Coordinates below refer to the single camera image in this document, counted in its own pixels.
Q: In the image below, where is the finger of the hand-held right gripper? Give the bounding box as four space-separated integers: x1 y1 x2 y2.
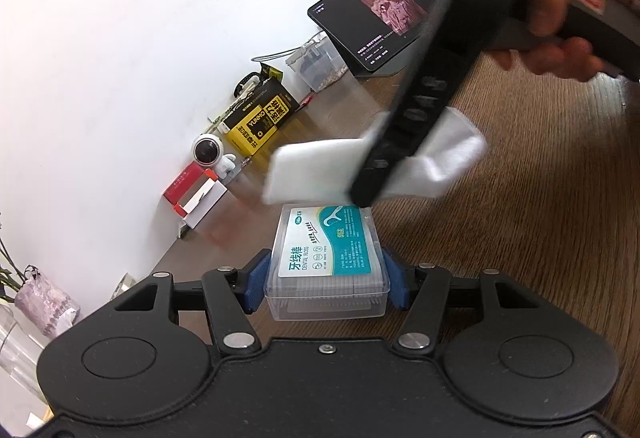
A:
349 0 517 209

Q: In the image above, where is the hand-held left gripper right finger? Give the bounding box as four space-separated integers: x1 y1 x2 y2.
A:
382 248 546 359

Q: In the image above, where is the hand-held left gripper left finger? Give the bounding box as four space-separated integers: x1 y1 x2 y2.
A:
107 248 273 360

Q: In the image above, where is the clear plastic floss pick container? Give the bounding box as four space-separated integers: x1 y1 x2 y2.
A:
263 203 392 322

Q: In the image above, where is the white cleaning cloth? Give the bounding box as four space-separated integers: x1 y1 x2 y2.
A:
262 107 489 205

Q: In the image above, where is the black tablet with stand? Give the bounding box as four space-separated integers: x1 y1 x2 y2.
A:
307 0 447 78

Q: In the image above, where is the red and white box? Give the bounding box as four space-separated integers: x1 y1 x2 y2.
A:
163 161 228 230

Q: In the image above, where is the clear plastic storage box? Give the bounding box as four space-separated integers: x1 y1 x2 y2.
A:
284 38 349 93

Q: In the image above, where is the small black box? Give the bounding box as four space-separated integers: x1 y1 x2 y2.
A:
257 62 284 86

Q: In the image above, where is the yellow and black box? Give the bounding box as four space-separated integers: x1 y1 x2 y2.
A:
220 78 301 157

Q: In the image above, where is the black smartwatch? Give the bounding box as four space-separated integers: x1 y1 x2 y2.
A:
233 73 261 100

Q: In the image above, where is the pink wrapped flower bouquet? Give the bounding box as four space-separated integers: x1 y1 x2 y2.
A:
0 213 82 338

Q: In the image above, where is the clear glass vase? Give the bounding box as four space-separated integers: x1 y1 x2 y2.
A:
0 305 52 419

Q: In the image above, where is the white astronaut toy camera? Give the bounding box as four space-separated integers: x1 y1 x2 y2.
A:
189 133 239 182

